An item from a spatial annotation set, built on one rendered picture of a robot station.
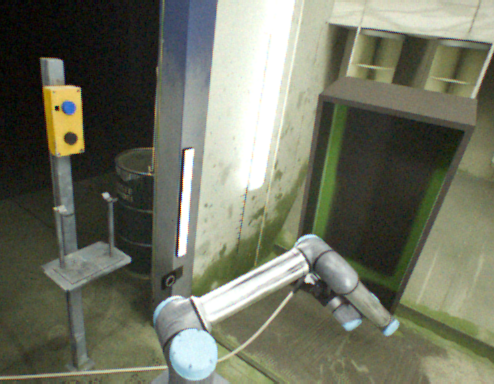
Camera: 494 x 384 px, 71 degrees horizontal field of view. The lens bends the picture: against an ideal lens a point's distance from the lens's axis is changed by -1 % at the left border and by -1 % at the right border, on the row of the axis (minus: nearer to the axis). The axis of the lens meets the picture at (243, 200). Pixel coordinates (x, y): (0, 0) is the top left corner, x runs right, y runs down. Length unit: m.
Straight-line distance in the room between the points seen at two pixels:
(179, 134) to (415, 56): 2.03
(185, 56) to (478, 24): 1.76
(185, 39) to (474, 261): 2.44
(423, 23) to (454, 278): 1.76
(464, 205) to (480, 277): 0.53
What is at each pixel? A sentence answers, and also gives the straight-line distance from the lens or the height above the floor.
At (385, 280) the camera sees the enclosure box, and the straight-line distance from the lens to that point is 2.46.
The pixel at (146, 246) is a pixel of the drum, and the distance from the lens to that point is 2.74.
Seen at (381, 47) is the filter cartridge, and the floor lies 1.87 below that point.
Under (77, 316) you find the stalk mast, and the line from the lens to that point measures 2.09.
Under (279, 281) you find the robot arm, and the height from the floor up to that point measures 0.99.
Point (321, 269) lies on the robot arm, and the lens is 1.38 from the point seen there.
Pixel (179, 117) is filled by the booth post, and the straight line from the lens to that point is 1.72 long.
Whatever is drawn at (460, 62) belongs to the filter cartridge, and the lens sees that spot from 2.72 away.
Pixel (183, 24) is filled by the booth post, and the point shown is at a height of 1.82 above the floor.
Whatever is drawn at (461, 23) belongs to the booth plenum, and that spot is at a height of 2.06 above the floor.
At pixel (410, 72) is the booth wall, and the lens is 3.14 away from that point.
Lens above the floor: 1.81
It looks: 25 degrees down
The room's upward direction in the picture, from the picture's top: 9 degrees clockwise
